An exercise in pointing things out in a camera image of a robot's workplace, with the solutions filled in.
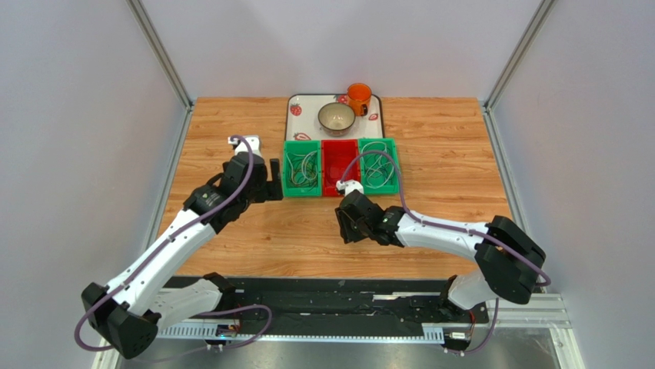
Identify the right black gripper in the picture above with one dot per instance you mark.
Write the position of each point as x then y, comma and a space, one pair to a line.
346, 224

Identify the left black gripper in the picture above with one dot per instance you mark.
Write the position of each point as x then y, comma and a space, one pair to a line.
271, 190

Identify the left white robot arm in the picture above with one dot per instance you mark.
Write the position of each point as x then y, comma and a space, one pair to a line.
129, 312

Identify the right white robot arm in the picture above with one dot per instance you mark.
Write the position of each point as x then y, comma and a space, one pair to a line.
509, 262

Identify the left green plastic bin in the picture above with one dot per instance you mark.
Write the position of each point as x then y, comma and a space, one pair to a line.
301, 171

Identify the green plastic bin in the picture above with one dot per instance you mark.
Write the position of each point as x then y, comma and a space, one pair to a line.
301, 171
378, 175

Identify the right green plastic bin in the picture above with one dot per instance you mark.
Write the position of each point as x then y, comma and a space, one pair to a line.
378, 175

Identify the red plastic bin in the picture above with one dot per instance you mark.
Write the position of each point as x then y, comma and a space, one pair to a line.
336, 155

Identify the white strawberry tray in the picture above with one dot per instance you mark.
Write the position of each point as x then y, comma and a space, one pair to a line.
302, 119

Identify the beige ceramic bowl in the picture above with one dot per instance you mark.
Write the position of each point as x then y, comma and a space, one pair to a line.
336, 119

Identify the orange mug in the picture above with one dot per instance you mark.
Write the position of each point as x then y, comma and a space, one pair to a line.
358, 98

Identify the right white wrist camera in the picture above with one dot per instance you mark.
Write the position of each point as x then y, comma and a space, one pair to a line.
346, 187

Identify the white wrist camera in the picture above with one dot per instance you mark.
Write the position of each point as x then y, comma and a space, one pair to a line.
245, 144
346, 187

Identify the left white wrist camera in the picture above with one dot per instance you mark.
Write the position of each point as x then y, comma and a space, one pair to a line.
245, 144

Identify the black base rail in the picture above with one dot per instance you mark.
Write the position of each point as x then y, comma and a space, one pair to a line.
347, 307

